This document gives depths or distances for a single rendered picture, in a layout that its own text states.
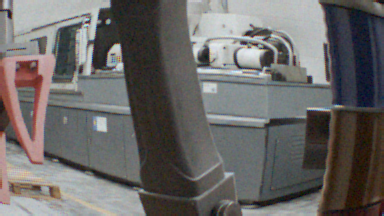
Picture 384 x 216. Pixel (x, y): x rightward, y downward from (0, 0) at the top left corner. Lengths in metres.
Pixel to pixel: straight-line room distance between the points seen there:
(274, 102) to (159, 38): 6.63
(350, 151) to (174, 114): 0.63
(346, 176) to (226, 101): 7.53
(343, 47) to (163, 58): 0.61
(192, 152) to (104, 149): 8.25
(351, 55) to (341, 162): 0.04
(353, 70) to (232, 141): 7.48
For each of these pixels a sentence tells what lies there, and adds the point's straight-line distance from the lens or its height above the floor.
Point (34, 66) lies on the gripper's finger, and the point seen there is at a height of 1.17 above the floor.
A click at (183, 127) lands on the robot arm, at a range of 0.91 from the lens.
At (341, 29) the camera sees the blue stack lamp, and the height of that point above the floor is 1.18.
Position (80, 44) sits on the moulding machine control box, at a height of 1.29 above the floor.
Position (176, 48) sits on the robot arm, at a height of 1.17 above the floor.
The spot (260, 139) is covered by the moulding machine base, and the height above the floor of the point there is 0.57.
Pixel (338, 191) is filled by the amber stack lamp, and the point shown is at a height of 1.13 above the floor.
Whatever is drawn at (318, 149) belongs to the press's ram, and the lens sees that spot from 0.55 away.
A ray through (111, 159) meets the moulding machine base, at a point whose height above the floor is 0.24.
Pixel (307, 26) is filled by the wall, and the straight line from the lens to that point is 9.83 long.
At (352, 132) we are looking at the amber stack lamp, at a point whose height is 1.15.
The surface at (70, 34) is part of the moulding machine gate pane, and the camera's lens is 9.89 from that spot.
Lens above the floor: 1.17
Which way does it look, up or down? 3 degrees down
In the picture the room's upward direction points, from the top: 1 degrees clockwise
